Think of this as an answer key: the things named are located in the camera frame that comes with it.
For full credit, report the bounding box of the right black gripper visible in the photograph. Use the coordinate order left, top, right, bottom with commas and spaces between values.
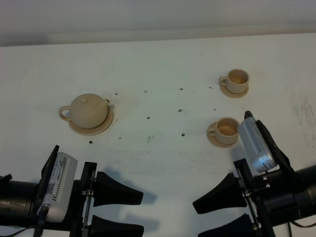
193, 159, 276, 237

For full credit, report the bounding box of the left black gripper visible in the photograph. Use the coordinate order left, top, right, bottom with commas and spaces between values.
70, 162, 144, 237

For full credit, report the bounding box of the beige ceramic teapot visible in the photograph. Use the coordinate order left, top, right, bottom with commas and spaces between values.
58, 93, 110, 129

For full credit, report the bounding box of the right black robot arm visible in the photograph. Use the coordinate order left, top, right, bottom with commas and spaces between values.
193, 159, 316, 237

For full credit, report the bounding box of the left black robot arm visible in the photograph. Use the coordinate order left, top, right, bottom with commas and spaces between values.
0, 162, 144, 237

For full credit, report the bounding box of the beige teapot saucer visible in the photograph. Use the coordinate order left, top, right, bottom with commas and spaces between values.
68, 106, 114, 136

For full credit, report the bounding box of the near beige cup saucer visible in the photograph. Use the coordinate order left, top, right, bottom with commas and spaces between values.
206, 122, 239, 148

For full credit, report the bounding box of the beige cup saucer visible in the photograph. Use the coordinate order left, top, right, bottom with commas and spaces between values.
206, 122, 239, 148
220, 85, 249, 99

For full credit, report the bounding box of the near beige teacup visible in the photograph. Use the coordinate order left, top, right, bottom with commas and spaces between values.
207, 117, 239, 144

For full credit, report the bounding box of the beige teacup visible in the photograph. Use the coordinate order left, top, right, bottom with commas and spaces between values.
218, 69, 249, 94
207, 117, 239, 144

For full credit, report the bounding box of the far beige cup saucer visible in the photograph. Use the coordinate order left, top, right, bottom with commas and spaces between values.
220, 85, 249, 99

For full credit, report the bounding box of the far beige teacup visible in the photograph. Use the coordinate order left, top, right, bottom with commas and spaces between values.
218, 69, 249, 94

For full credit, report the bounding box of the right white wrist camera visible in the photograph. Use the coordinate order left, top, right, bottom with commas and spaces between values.
237, 117, 277, 173

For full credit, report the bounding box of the black braided camera cable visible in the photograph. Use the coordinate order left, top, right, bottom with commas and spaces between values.
0, 206, 50, 237

